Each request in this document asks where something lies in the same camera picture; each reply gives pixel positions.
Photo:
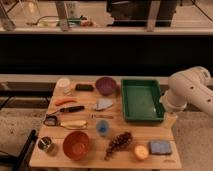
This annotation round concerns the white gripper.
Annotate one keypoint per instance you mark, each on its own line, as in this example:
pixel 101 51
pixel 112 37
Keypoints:
pixel 170 120

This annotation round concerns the yellow banana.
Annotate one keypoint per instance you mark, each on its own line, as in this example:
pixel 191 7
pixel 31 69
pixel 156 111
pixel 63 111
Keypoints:
pixel 76 124

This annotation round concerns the yellow orange fruit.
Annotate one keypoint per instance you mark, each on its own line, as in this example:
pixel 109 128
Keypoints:
pixel 141 152

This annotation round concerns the purple bowl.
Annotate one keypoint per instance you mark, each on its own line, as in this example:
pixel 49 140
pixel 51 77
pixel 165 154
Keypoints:
pixel 106 85

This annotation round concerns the grey towel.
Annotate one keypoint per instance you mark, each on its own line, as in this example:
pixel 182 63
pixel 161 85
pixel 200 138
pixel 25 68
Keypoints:
pixel 102 104

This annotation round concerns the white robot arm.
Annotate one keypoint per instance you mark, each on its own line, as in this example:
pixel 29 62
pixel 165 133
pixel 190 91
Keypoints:
pixel 187 86

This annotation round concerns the small wooden fork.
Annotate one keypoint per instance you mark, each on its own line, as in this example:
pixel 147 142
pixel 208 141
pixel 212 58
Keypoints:
pixel 101 116

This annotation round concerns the blue sponge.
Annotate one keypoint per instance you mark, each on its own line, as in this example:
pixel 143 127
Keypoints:
pixel 160 147

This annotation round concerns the white lidded jar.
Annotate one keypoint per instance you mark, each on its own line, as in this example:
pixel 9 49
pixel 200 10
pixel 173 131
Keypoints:
pixel 64 84

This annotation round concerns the orange carrot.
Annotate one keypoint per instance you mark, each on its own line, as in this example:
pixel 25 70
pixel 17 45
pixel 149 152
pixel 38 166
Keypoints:
pixel 62 101

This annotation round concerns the green plastic tray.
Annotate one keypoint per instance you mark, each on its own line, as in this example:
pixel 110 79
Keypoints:
pixel 140 100

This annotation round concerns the black rectangular block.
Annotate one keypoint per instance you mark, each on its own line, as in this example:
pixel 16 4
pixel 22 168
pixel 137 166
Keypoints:
pixel 84 87

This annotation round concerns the wooden table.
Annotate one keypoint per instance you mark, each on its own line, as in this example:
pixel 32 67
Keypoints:
pixel 142 132

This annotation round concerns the metal can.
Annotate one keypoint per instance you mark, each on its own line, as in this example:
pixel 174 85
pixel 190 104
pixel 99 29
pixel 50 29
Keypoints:
pixel 45 144

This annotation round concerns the bunch of dark grapes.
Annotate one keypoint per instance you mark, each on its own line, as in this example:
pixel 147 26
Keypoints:
pixel 120 142

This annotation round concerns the orange bowl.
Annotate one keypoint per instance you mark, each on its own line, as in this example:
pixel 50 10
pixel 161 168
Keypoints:
pixel 76 145

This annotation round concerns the black handled knife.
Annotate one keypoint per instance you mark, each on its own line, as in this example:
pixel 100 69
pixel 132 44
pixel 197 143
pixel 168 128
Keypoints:
pixel 68 110

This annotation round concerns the blue plastic cup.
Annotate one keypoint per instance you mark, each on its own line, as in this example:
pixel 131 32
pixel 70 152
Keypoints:
pixel 102 127

